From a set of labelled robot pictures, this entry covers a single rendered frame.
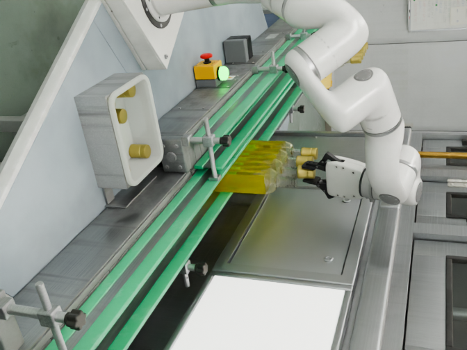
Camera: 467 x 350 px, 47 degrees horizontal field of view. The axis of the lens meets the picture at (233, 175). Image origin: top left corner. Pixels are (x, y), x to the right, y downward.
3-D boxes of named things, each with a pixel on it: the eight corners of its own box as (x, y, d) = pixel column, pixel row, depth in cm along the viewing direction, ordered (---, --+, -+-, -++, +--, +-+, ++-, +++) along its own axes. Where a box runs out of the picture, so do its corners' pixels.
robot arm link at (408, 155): (409, 176, 118) (422, 142, 122) (363, 168, 123) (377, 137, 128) (418, 213, 128) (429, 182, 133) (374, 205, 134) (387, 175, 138)
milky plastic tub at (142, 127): (99, 189, 124) (132, 190, 121) (74, 96, 114) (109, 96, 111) (135, 156, 139) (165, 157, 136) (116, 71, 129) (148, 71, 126)
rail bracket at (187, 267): (153, 287, 125) (206, 294, 120) (147, 263, 122) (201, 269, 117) (160, 276, 128) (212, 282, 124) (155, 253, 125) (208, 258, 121)
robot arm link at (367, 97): (363, 84, 122) (310, 123, 122) (333, 8, 108) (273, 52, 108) (409, 115, 110) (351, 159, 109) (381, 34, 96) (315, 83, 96)
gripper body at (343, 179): (375, 193, 139) (335, 186, 145) (375, 158, 135) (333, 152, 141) (364, 207, 134) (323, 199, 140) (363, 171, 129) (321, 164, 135)
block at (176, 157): (162, 173, 140) (186, 174, 137) (155, 139, 136) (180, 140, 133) (168, 167, 143) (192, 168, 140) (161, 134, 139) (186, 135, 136)
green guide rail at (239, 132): (194, 169, 141) (222, 170, 139) (193, 165, 141) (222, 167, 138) (322, 21, 286) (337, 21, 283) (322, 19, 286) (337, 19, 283)
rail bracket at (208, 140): (187, 180, 138) (233, 182, 134) (176, 119, 131) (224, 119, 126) (192, 175, 141) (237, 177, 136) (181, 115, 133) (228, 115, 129)
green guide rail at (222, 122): (189, 143, 138) (218, 144, 135) (188, 139, 138) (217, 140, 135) (321, 7, 283) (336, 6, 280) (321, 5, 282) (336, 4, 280)
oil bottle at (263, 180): (201, 192, 147) (276, 196, 140) (197, 173, 145) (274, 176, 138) (208, 182, 152) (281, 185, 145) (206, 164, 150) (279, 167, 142)
